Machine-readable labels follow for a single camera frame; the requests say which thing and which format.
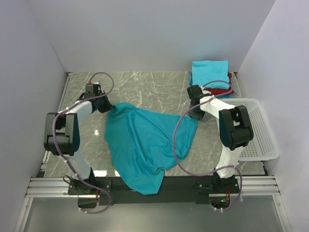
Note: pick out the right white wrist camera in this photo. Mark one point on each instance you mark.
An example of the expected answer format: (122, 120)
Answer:
(206, 93)

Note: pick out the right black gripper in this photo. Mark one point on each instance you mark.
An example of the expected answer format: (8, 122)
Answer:
(193, 113)

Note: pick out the black base crossbar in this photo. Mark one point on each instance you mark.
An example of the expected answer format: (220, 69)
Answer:
(174, 189)

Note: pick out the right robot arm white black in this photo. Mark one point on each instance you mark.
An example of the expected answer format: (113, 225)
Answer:
(235, 132)

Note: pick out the white plastic laundry basket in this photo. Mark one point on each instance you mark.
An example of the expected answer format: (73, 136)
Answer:
(264, 146)

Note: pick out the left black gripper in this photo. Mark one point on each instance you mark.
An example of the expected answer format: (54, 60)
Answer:
(106, 106)

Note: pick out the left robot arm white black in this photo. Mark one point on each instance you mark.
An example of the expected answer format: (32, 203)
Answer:
(62, 135)

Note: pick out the folded light blue t shirt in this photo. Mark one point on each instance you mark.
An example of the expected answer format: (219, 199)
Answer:
(215, 72)

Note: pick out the aluminium frame rail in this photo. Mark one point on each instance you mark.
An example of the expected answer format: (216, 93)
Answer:
(27, 203)

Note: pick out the folded red t shirt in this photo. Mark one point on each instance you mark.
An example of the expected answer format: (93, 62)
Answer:
(213, 88)

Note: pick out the teal t shirt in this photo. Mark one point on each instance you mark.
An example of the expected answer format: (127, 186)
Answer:
(143, 144)

